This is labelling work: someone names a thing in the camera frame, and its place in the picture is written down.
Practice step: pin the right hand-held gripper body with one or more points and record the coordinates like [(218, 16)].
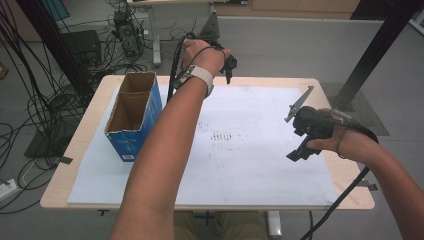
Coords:
[(310, 121)]

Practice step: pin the wooden cabinet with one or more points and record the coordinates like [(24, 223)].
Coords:
[(286, 8)]

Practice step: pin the black floor base plate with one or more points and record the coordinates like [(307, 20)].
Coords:
[(36, 146)]

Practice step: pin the beige band wristwatch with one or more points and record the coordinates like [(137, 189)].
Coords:
[(201, 75)]

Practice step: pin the person's right hand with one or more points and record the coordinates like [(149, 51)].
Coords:
[(346, 143)]

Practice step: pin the white table leg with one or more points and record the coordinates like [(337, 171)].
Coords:
[(274, 225)]

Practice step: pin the blue cardboard box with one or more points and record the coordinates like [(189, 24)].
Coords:
[(126, 146)]

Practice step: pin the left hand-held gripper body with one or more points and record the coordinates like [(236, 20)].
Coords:
[(210, 28)]

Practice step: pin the person's left hand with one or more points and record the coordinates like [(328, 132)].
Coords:
[(203, 55)]

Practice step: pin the black box case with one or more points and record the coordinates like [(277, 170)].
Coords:
[(81, 46)]

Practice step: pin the black computer tower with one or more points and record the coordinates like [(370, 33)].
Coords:
[(128, 36)]

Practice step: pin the black metal stand post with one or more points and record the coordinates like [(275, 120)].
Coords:
[(376, 50)]

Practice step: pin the white-legged background desk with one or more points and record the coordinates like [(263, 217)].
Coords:
[(155, 43)]

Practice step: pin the white table mat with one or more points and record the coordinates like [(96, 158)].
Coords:
[(260, 166)]

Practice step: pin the grey tape strip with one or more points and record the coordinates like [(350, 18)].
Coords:
[(369, 185), (64, 160)]

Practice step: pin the white power strip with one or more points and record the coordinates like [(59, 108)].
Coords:
[(7, 189)]

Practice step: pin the dark stand post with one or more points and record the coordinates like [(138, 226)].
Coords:
[(50, 33)]

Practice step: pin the small orange object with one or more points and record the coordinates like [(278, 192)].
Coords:
[(3, 70)]

